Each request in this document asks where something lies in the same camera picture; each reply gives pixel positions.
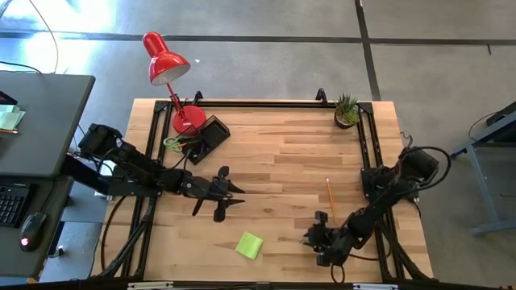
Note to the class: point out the green sticky note pad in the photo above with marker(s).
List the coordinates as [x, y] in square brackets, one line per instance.
[249, 245]

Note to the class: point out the yellow pencil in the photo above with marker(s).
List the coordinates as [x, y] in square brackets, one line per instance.
[189, 143]
[331, 197]

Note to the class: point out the dark grey office desk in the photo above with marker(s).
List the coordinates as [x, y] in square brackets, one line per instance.
[48, 121]

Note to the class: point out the potted succulent plant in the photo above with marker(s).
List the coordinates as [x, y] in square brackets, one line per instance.
[346, 113]

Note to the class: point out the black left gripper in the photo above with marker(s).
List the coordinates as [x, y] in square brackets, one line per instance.
[205, 187]

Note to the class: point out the dark maroon pen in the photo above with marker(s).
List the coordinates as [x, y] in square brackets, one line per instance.
[198, 207]

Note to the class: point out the grey metal side table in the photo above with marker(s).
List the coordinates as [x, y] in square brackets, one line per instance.
[483, 137]

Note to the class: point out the black aluminium table frame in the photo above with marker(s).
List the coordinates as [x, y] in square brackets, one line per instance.
[262, 104]

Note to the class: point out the black keyboard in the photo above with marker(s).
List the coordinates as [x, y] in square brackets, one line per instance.
[12, 205]

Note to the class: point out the light green paper stack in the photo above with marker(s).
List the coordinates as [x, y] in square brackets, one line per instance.
[10, 117]

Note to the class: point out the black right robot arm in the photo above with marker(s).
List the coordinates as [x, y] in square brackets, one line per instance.
[375, 213]

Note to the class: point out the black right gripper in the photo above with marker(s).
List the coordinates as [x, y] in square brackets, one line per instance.
[328, 243]

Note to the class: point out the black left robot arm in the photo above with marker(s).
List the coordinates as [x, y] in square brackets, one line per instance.
[137, 165]

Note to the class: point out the red desk lamp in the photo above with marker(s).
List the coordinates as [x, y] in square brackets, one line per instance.
[165, 66]

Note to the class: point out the black mesh desk organizer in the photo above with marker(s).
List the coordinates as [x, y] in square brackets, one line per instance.
[215, 135]

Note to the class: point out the black computer mouse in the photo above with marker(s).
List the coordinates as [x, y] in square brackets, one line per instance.
[32, 231]

